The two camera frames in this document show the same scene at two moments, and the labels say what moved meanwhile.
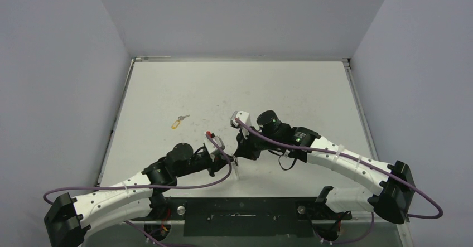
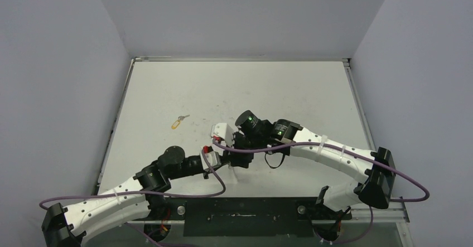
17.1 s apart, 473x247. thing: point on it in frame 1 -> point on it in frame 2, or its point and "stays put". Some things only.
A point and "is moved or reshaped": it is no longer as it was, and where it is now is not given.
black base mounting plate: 250,217 stays put
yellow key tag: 175,124 stays put
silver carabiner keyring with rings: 235,159 is moved or reshaped
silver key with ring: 182,117 stays put
